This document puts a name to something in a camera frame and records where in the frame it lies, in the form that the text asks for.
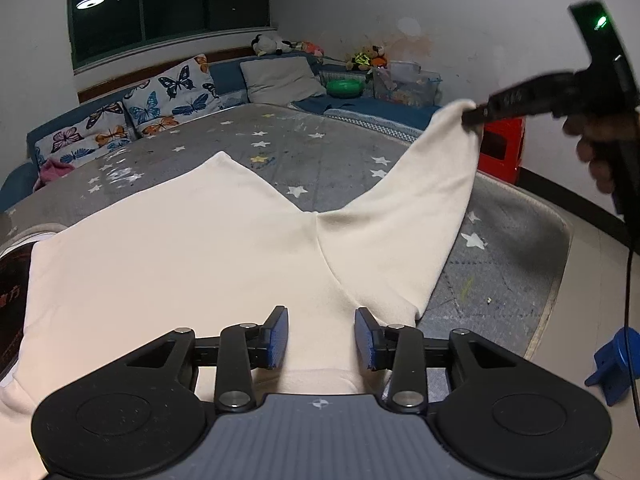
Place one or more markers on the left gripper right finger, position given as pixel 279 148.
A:
pixel 367 336

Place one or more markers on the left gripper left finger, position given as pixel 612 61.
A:
pixel 276 336

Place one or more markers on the cream white garment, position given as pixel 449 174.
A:
pixel 219 246

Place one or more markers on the right hand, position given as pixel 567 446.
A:
pixel 593 133

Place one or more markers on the red plastic stool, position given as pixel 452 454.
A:
pixel 501 149

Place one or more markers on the grey star tablecloth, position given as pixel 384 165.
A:
pixel 508 256

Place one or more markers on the clear plastic storage box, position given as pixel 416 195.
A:
pixel 406 83

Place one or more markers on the yellow orange plush toys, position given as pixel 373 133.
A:
pixel 367 58

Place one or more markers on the blue plastic stool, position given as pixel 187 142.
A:
pixel 613 360

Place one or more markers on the green round toy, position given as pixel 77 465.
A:
pixel 344 88

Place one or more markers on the grey plain cushion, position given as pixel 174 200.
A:
pixel 279 81

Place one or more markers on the right butterfly pillow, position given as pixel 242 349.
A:
pixel 178 95

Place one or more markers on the butterfly pillow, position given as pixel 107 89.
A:
pixel 105 130
pixel 178 95

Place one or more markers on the left butterfly pillow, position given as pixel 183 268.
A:
pixel 105 130

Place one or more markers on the black round induction cooktop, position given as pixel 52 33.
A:
pixel 14 277

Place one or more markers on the pink crumpled cloth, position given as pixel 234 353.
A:
pixel 51 170

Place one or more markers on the black white plush toy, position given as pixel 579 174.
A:
pixel 264 44

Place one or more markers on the dark window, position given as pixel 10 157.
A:
pixel 101 28

